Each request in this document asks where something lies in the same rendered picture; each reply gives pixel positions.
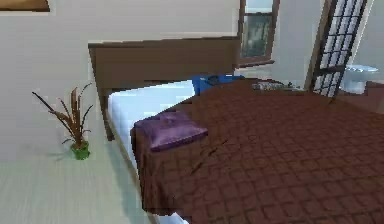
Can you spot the purple pillow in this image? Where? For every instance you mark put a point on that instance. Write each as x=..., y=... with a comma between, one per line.
x=171, y=130

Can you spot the blue pillow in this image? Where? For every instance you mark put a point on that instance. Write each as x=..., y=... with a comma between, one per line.
x=203, y=83

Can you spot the grey patterned object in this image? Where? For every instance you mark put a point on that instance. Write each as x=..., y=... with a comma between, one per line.
x=270, y=86

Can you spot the brown bed with quilted cover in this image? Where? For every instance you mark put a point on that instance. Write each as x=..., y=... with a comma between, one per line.
x=266, y=150

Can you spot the brown framed window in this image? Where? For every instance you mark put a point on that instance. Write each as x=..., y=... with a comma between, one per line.
x=257, y=33

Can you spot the brown plant in green pot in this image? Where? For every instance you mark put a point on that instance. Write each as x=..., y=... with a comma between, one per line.
x=76, y=128

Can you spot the dark lattice glass door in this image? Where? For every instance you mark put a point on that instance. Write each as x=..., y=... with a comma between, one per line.
x=336, y=46

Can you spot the white toilet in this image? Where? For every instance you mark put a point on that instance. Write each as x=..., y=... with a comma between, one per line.
x=358, y=76

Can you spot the brown framed wall picture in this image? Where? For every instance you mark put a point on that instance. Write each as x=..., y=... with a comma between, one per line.
x=23, y=5

